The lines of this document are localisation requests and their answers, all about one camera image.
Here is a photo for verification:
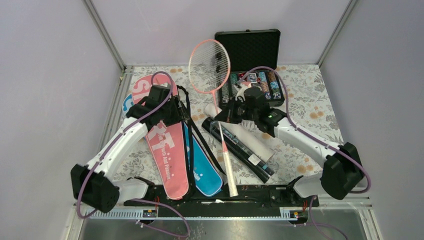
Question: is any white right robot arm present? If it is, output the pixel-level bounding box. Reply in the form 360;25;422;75
214;87;365;206

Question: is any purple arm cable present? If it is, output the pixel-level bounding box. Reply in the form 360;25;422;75
237;66;372;194
76;71;175;220

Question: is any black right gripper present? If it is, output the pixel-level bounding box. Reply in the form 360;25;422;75
215;96;258;125

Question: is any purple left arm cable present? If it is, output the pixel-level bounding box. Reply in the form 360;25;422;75
76;71;175;220

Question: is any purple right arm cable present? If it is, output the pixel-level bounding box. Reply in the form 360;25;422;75
237;66;372;194

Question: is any white cardboard tube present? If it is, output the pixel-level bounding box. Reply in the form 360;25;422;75
204;103;274;165

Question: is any aluminium slotted rail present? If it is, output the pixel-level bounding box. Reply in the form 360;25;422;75
90;206;302;222

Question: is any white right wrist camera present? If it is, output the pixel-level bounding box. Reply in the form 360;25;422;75
235;83;252;102

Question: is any pink racket cover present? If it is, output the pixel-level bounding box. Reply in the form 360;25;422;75
131;73;189;200

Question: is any black shuttlecock tube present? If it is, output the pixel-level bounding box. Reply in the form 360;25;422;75
201;117;274;183

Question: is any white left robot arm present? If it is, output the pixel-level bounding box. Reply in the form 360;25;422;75
70;85;183;213

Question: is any black poker chip case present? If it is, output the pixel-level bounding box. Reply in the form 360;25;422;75
214;29;285;109

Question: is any blue racket cover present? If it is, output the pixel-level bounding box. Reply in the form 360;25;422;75
121;93;225;198

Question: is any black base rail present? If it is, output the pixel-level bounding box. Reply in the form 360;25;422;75
124;185;320;217

